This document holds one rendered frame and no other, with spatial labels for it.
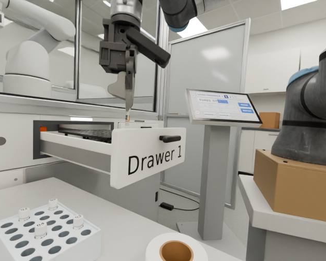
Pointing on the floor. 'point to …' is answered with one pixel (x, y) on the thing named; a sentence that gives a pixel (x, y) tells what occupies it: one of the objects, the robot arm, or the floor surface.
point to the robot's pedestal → (284, 231)
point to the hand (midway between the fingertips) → (130, 106)
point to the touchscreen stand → (214, 197)
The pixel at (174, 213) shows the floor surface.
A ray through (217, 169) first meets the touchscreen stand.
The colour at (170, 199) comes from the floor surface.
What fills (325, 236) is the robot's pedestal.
